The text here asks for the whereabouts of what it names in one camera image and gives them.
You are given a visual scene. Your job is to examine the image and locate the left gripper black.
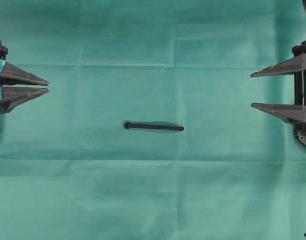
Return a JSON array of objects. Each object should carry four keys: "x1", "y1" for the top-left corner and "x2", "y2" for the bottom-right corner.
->
[{"x1": 0, "y1": 40, "x2": 50, "y2": 133}]

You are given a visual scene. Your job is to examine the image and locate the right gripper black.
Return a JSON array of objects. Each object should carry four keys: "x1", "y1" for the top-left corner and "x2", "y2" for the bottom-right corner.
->
[{"x1": 251, "y1": 41, "x2": 306, "y2": 147}]

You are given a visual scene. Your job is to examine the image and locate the black velcro strap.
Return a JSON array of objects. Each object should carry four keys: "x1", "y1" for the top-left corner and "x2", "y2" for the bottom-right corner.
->
[{"x1": 123, "y1": 121, "x2": 185, "y2": 133}]

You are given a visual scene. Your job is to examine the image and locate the green table cloth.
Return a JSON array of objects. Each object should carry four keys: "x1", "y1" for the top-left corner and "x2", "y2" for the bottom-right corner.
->
[{"x1": 0, "y1": 0, "x2": 306, "y2": 240}]

